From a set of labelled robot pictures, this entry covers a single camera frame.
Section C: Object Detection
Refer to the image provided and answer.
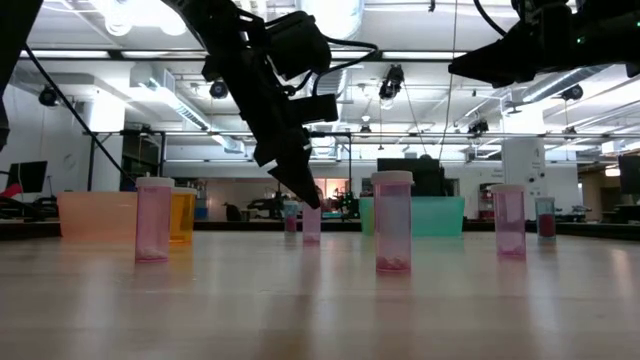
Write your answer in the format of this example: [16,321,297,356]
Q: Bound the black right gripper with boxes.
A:
[447,0,577,89]

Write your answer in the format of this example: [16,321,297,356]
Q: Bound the silver ventilation duct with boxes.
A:
[299,0,365,41]

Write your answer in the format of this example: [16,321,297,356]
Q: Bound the large black monitor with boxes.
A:
[376,157,446,197]

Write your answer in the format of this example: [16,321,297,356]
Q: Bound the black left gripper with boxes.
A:
[238,73,322,211]

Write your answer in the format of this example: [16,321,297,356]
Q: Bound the white square pillar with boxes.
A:
[501,107,547,221]
[82,94,126,192]

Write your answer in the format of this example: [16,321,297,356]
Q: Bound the thin black diagonal strut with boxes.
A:
[22,44,136,185]

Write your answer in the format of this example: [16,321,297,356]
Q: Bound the black portal frame with cabinet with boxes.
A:
[85,128,167,192]

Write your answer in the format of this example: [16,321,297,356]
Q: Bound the pink pill bottle white cap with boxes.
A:
[370,170,415,274]
[489,183,528,259]
[301,202,323,245]
[134,176,176,265]

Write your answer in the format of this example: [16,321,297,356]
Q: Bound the stacked blue boxes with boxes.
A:
[193,182,209,221]

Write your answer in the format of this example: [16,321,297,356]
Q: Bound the translucent orange plastic bin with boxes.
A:
[56,191,137,240]

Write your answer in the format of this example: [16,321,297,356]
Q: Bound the translucent teal plastic bin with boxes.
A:
[358,195,466,238]

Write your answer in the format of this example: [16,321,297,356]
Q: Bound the red storage shelf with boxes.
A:
[478,182,494,221]

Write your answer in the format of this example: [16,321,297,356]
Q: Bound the small black monitor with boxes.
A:
[5,160,49,195]

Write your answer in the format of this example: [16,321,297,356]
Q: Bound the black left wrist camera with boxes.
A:
[289,94,340,125]

